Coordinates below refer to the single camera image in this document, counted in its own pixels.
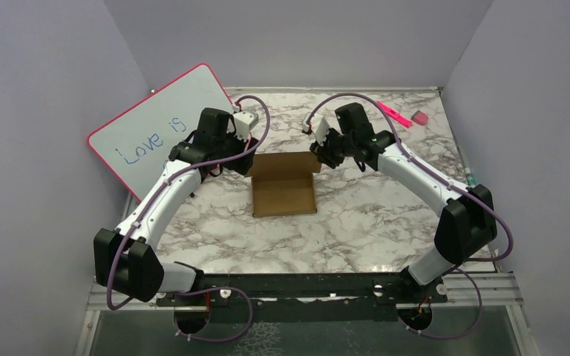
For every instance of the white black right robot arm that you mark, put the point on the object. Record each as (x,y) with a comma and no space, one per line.
(465,225)

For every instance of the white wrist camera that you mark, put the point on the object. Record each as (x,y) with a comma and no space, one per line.
(243,122)
(316,126)

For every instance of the brown cardboard box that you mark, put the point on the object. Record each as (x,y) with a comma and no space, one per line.
(282,184)

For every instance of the pink highlighter marker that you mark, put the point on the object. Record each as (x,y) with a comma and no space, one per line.
(395,115)

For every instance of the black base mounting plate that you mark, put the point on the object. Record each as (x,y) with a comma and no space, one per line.
(300,298)

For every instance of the pink eraser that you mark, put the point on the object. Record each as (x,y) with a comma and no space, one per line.
(420,118)

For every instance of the green white marker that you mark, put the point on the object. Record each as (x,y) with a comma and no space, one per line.
(469,177)

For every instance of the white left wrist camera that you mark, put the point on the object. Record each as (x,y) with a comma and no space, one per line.
(243,122)

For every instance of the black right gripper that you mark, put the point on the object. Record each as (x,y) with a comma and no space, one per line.
(322,152)

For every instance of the aluminium frame rail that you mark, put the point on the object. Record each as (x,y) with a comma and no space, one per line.
(484,313)

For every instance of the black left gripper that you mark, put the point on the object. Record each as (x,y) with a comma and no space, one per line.
(242,164)

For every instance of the pink framed whiteboard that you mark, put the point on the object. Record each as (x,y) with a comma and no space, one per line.
(136,144)

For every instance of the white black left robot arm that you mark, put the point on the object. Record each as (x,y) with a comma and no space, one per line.
(125,257)

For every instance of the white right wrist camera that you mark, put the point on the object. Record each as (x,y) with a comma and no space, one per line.
(316,126)

